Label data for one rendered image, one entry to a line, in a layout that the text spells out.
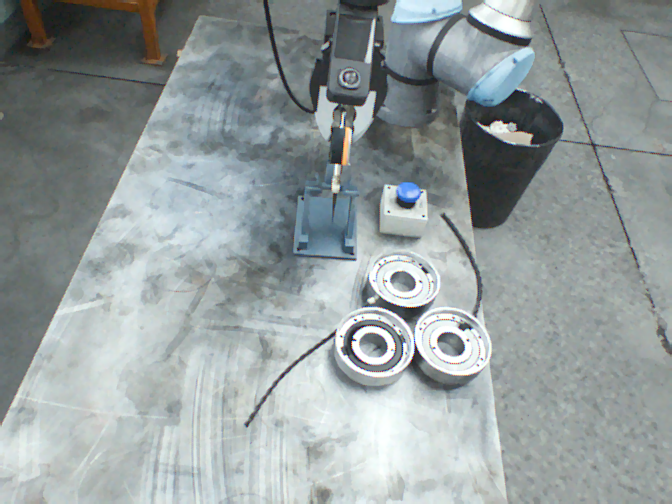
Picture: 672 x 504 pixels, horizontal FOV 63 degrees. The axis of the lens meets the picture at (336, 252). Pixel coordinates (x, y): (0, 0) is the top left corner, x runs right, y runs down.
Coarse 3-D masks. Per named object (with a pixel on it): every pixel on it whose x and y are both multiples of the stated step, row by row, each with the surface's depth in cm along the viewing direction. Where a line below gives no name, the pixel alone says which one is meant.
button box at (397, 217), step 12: (384, 192) 90; (384, 204) 88; (396, 204) 88; (408, 204) 88; (420, 204) 89; (384, 216) 87; (396, 216) 87; (408, 216) 87; (420, 216) 87; (384, 228) 89; (396, 228) 89; (408, 228) 89; (420, 228) 89
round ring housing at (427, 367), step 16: (432, 320) 76; (464, 320) 77; (416, 336) 73; (432, 336) 75; (448, 336) 77; (464, 336) 75; (480, 336) 76; (416, 352) 73; (464, 352) 74; (480, 352) 74; (432, 368) 71; (480, 368) 71; (448, 384) 73
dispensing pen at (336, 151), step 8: (344, 112) 73; (344, 120) 73; (336, 128) 72; (344, 128) 73; (336, 136) 72; (344, 136) 72; (336, 144) 72; (336, 152) 72; (328, 160) 74; (336, 160) 73; (336, 168) 74; (336, 176) 75; (336, 184) 75; (336, 192) 75
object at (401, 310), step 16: (384, 256) 82; (400, 256) 83; (416, 256) 83; (400, 272) 82; (432, 272) 82; (368, 288) 80; (416, 288) 80; (432, 288) 80; (384, 304) 77; (400, 304) 76; (416, 304) 76
